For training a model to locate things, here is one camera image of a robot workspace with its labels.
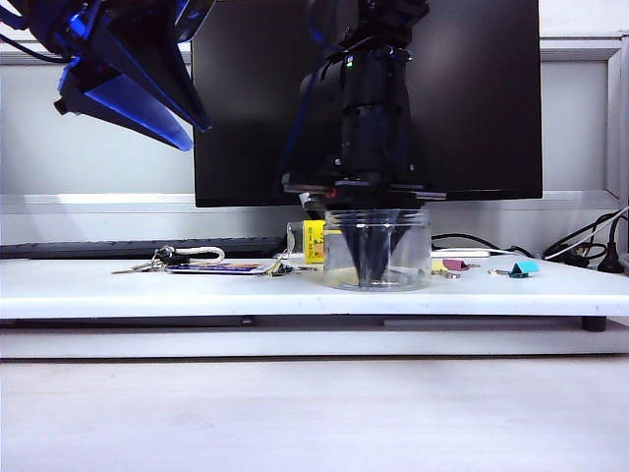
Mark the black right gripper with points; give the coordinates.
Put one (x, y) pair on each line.
(368, 189)

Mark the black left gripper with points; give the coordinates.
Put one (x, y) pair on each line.
(88, 24)

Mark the round transparent plastic box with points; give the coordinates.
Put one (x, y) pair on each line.
(417, 246)

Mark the transparent plastic lid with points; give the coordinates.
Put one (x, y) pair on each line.
(295, 238)

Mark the white desk riser board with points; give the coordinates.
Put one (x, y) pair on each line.
(314, 300)

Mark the pink binder clip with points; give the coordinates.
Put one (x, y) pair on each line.
(459, 265)

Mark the teal binder clip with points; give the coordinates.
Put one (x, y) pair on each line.
(523, 268)

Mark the black keyboard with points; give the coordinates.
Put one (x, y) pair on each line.
(98, 250)

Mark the black key fob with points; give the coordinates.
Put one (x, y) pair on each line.
(180, 257)

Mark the black computer monitor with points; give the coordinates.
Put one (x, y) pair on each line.
(491, 98)

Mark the bunch of metal keys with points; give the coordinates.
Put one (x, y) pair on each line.
(142, 268)

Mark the black power plug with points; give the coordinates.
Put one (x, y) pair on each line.
(609, 255)

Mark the black riser foot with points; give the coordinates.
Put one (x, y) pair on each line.
(593, 325)

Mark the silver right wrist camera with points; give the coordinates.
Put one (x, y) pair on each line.
(310, 200)

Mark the aluminium partition post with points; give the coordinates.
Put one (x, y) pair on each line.
(614, 123)

